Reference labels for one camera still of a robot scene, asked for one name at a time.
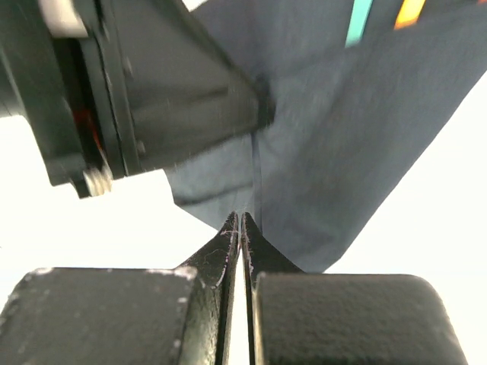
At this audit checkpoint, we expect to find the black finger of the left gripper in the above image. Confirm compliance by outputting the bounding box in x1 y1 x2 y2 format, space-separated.
112 1 275 170

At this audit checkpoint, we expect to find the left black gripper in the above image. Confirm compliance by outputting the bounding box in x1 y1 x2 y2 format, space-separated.
1 1 142 198

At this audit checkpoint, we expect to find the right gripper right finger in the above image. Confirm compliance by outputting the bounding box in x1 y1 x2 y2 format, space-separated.
240 214 466 365

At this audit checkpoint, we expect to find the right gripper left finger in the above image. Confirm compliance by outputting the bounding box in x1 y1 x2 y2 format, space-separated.
1 214 239 364

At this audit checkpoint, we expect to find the black paper napkin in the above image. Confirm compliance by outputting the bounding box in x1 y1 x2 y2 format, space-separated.
167 1 486 272

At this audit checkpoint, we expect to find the teal plastic knife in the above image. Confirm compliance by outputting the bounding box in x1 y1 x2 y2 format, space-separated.
345 0 373 47

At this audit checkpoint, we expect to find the yellow plastic spoon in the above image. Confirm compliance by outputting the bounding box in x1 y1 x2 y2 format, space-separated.
394 0 425 30

